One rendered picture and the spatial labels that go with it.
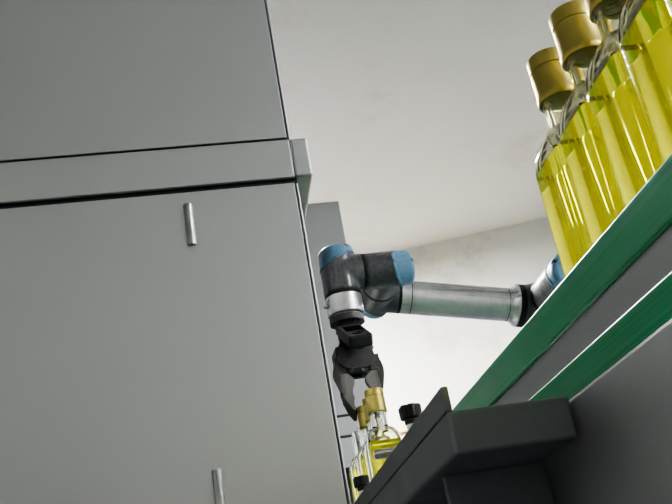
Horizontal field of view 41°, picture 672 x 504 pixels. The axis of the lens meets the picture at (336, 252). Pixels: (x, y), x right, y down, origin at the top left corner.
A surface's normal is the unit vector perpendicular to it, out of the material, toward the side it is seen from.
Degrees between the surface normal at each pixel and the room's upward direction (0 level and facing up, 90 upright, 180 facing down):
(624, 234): 90
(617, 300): 90
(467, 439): 90
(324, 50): 180
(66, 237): 90
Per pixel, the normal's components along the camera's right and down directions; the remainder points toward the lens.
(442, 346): -0.18, -0.37
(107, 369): 0.11, -0.42
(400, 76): 0.16, 0.90
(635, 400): -0.98, 0.10
